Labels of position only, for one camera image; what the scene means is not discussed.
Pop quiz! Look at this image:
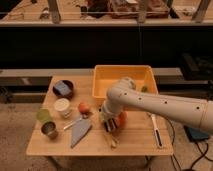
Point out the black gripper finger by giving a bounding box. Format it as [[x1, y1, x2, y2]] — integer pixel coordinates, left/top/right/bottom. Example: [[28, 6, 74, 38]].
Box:
[[112, 119, 117, 130], [104, 122, 110, 132]]

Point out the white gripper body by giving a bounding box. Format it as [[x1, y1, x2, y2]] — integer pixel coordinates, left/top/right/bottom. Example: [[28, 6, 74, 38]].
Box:
[[99, 100, 120, 122]]

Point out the red bowl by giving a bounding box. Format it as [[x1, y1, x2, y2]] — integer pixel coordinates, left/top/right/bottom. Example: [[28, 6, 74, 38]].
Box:
[[115, 111, 127, 128]]

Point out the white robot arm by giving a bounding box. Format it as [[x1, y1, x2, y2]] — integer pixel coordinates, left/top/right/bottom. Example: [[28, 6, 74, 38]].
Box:
[[101, 77, 213, 135]]

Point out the orange ball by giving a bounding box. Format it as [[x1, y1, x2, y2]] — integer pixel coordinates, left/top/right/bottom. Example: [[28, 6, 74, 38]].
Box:
[[78, 102, 90, 114]]

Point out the grey trowel spatula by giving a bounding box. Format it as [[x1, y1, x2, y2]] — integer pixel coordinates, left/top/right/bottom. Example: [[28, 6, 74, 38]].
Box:
[[63, 116, 92, 148]]

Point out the yellow plastic bin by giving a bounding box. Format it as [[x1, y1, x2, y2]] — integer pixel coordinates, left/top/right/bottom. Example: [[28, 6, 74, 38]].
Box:
[[92, 65, 158, 106]]

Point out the wooden table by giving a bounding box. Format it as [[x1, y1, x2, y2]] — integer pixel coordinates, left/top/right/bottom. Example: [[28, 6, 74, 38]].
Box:
[[26, 76, 173, 157]]

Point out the white cup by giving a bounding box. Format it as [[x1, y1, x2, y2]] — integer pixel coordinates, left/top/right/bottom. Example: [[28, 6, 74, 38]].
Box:
[[54, 98, 71, 118]]

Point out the blue sponge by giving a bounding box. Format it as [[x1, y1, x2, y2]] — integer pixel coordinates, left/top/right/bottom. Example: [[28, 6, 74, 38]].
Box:
[[55, 81, 71, 95]]

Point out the metal cup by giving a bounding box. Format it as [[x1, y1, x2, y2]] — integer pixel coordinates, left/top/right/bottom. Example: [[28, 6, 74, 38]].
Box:
[[41, 121, 58, 139]]

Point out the green cup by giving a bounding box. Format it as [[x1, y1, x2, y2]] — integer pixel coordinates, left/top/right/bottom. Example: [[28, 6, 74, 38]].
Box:
[[36, 109, 52, 124]]

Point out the blue floor box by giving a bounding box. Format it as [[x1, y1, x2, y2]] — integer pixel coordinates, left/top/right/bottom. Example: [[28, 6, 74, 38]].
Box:
[[184, 126, 210, 142]]

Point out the black cable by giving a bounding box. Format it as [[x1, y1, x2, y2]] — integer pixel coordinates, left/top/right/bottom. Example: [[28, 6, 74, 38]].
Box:
[[165, 119, 213, 171]]

